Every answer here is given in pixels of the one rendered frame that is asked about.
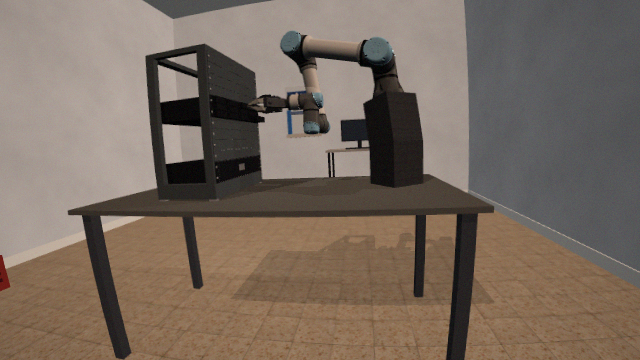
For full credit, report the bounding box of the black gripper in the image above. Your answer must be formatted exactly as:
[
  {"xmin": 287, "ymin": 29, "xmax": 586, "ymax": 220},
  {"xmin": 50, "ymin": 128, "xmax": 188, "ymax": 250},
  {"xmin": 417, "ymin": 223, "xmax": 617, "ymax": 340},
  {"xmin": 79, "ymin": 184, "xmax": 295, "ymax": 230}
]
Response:
[{"xmin": 247, "ymin": 94, "xmax": 291, "ymax": 114}]

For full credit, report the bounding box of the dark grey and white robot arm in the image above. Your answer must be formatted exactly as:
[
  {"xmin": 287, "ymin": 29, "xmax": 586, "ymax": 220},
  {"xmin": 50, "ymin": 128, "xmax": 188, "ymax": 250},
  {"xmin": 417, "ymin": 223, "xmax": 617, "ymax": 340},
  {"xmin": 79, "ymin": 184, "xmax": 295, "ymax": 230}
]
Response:
[{"xmin": 280, "ymin": 30, "xmax": 404, "ymax": 134}]

